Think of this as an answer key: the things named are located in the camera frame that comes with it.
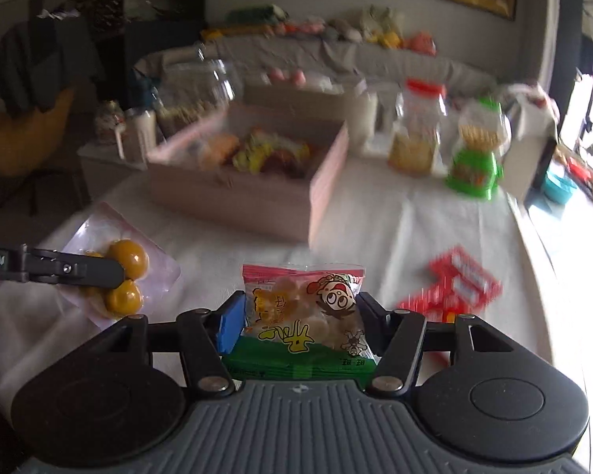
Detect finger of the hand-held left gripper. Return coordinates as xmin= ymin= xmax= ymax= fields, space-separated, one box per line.
xmin=22 ymin=244 xmax=130 ymax=290

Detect white round pot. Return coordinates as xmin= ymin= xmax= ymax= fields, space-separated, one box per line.
xmin=345 ymin=86 xmax=382 ymax=146

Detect crumpled light cloth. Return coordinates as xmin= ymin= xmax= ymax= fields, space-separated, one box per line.
xmin=494 ymin=83 xmax=560 ymax=129

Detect red flat packet white labels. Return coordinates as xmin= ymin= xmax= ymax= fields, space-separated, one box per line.
xmin=394 ymin=243 xmax=504 ymax=324

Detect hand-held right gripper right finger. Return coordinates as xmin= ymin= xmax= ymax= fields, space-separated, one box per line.
xmin=357 ymin=290 xmax=527 ymax=397

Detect white tablecloth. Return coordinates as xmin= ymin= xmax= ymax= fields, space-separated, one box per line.
xmin=0 ymin=158 xmax=557 ymax=408

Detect green candy dispenser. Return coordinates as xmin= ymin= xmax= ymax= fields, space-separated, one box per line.
xmin=446 ymin=98 xmax=514 ymax=201

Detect green white rice cracker packet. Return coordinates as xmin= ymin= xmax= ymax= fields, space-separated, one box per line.
xmin=221 ymin=261 xmax=379 ymax=382

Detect yellow stuffed toy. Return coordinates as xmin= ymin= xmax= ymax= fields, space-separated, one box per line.
xmin=368 ymin=28 xmax=405 ymax=50

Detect clear packet of yellow balls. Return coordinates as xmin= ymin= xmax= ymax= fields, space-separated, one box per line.
xmin=58 ymin=202 xmax=182 ymax=333

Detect chair with dark cloth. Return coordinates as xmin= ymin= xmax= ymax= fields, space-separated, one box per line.
xmin=0 ymin=22 xmax=97 ymax=181

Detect clear plastic jar red lid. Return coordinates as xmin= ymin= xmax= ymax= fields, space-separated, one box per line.
xmin=387 ymin=78 xmax=449 ymax=177

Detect grey covered sofa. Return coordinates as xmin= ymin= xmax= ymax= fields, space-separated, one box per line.
xmin=132 ymin=34 xmax=557 ymax=193

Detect teal plastic basin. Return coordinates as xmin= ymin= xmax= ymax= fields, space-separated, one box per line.
xmin=542 ymin=167 xmax=580 ymax=204

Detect yellow and red snack packet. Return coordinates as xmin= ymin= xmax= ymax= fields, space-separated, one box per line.
xmin=232 ymin=129 xmax=311 ymax=175

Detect orange stuffed toy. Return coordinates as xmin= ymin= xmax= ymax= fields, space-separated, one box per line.
xmin=404 ymin=30 xmax=438 ymax=57

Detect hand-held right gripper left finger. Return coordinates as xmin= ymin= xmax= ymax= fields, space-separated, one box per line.
xmin=78 ymin=290 xmax=246 ymax=397

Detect pink soft toy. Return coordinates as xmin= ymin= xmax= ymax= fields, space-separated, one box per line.
xmin=268 ymin=66 xmax=308 ymax=88

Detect pink cardboard box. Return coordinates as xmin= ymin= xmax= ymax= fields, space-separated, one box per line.
xmin=145 ymin=100 xmax=351 ymax=244

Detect small white lidded jar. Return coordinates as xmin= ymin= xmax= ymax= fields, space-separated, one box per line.
xmin=123 ymin=107 xmax=158 ymax=164

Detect glass jar with lid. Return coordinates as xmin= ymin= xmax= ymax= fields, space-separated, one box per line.
xmin=154 ymin=58 xmax=237 ymax=135

